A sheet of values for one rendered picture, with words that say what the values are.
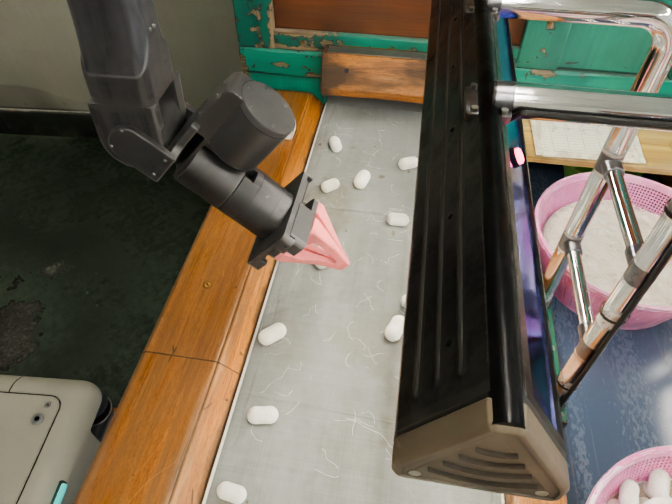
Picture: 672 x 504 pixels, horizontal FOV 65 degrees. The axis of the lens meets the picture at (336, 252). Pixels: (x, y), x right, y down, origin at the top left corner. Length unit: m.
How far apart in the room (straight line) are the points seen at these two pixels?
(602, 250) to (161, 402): 0.63
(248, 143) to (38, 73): 1.93
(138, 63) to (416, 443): 0.35
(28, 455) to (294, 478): 0.75
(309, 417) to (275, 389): 0.05
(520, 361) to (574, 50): 0.82
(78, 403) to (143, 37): 0.92
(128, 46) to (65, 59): 1.81
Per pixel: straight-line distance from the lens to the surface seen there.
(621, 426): 0.77
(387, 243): 0.77
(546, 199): 0.86
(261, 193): 0.52
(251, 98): 0.47
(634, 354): 0.83
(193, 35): 2.02
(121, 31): 0.46
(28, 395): 1.31
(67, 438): 1.24
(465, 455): 0.24
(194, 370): 0.63
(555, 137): 0.96
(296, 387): 0.63
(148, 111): 0.48
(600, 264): 0.83
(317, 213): 0.54
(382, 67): 0.95
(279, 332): 0.65
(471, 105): 0.37
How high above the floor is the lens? 1.30
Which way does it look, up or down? 48 degrees down
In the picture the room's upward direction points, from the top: straight up
